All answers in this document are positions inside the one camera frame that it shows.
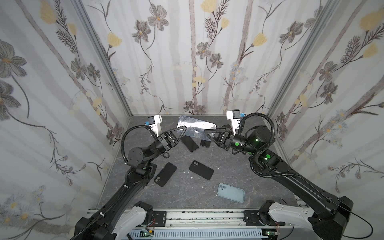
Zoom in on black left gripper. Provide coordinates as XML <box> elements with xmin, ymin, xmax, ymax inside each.
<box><xmin>143</xmin><ymin>128</ymin><xmax>184</xmax><ymax>166</ymax></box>

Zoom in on black phone case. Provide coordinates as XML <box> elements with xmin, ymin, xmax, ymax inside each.
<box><xmin>189</xmin><ymin>161</ymin><xmax>214</xmax><ymax>180</ymax></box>
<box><xmin>154</xmin><ymin>163</ymin><xmax>177</xmax><ymax>187</ymax></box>

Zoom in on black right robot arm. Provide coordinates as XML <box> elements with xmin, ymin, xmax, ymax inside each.
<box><xmin>204</xmin><ymin>113</ymin><xmax>355</xmax><ymax>240</ymax></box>

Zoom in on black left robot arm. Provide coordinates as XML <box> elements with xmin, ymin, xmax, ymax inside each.
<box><xmin>72</xmin><ymin>125</ymin><xmax>187</xmax><ymax>240</ymax></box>

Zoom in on black phone purple edge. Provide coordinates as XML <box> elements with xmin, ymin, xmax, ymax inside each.
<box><xmin>181</xmin><ymin>136</ymin><xmax>199</xmax><ymax>152</ymax></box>

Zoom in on light blue phone case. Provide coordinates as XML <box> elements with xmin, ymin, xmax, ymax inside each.
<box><xmin>217</xmin><ymin>183</ymin><xmax>245</xmax><ymax>203</ymax></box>

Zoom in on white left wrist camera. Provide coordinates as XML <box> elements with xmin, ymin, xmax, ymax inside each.
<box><xmin>146</xmin><ymin>115</ymin><xmax>163</xmax><ymax>137</ymax></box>

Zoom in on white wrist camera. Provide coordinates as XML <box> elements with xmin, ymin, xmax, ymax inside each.
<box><xmin>146</xmin><ymin>115</ymin><xmax>163</xmax><ymax>137</ymax></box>
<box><xmin>226</xmin><ymin>109</ymin><xmax>246</xmax><ymax>135</ymax></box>

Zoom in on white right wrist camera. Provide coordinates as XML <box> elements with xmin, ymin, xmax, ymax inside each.
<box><xmin>226</xmin><ymin>109</ymin><xmax>246</xmax><ymax>135</ymax></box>

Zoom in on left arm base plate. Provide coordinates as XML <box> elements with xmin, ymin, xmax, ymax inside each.
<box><xmin>144</xmin><ymin>211</ymin><xmax>167</xmax><ymax>228</ymax></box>

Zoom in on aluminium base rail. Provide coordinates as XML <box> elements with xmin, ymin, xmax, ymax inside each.
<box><xmin>86</xmin><ymin>207</ymin><xmax>328</xmax><ymax>240</ymax></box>

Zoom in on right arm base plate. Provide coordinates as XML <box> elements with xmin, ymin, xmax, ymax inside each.
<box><xmin>243</xmin><ymin>210</ymin><xmax>286</xmax><ymax>227</ymax></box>

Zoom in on white slotted cable duct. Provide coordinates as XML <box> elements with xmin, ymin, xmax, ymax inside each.
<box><xmin>129</xmin><ymin>229</ymin><xmax>269</xmax><ymax>240</ymax></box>

